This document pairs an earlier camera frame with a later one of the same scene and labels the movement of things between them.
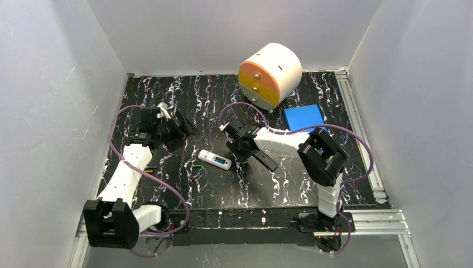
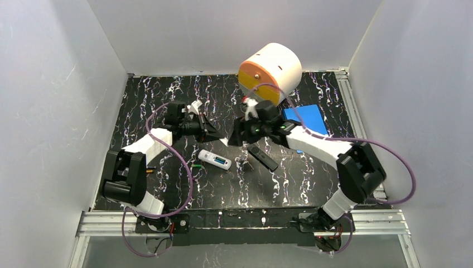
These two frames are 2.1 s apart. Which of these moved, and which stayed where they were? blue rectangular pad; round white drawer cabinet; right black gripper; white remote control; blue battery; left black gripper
Moved: left black gripper; right black gripper
Stayed: round white drawer cabinet; blue battery; blue rectangular pad; white remote control
